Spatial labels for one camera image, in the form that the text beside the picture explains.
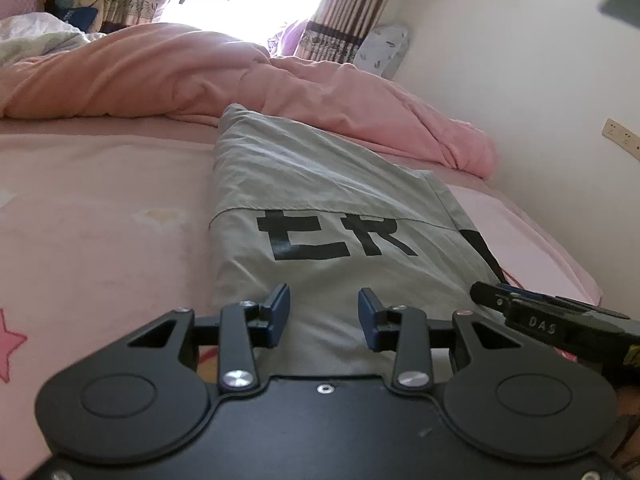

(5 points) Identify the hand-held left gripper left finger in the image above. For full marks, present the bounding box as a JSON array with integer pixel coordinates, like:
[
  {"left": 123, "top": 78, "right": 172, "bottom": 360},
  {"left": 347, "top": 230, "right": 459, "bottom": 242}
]
[{"left": 127, "top": 283, "right": 291, "bottom": 392}]

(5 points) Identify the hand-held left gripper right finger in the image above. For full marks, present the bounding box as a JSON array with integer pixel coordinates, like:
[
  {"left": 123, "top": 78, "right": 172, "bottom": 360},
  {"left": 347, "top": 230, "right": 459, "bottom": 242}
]
[{"left": 358, "top": 287, "right": 506, "bottom": 390}]

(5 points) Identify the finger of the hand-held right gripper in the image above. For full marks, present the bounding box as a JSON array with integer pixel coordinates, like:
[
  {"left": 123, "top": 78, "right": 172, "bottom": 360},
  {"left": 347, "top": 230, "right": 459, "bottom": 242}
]
[
  {"left": 552, "top": 296, "right": 632, "bottom": 321},
  {"left": 470, "top": 281, "right": 540, "bottom": 312}
]

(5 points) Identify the grey garment with black print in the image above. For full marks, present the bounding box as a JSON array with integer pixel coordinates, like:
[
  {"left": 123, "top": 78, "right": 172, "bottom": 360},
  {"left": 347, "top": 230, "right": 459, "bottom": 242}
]
[{"left": 206, "top": 103, "right": 507, "bottom": 377}]

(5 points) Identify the person's right forearm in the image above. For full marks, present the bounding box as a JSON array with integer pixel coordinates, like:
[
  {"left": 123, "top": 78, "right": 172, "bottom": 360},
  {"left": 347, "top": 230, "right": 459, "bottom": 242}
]
[{"left": 611, "top": 384, "right": 640, "bottom": 476}]

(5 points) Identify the pink bed sheet with stars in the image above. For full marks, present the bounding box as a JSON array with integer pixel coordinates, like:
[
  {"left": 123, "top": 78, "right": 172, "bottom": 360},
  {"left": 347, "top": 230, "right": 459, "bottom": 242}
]
[{"left": 0, "top": 116, "right": 603, "bottom": 386}]

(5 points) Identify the white patterned pillow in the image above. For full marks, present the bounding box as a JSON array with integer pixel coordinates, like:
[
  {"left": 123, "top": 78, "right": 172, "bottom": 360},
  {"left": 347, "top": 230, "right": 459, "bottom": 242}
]
[{"left": 356, "top": 25, "right": 414, "bottom": 81}]

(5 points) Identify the pink quilt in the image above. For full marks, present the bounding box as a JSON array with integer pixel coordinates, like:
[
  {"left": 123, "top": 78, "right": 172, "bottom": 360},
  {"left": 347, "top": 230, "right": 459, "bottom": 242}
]
[{"left": 0, "top": 22, "right": 501, "bottom": 179}]

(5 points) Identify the purple cloth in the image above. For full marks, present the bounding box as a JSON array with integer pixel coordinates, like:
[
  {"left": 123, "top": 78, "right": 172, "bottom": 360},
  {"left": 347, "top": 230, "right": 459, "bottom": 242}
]
[{"left": 268, "top": 19, "right": 315, "bottom": 59}]

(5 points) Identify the white floral quilt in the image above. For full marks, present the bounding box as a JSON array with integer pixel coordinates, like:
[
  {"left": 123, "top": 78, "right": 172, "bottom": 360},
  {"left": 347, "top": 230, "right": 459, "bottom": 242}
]
[{"left": 0, "top": 12, "right": 107, "bottom": 67}]

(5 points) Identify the white wall socket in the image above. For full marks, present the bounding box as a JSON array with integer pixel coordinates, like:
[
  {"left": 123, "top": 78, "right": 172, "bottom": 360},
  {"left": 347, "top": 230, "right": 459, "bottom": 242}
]
[{"left": 602, "top": 118, "right": 640, "bottom": 159}]

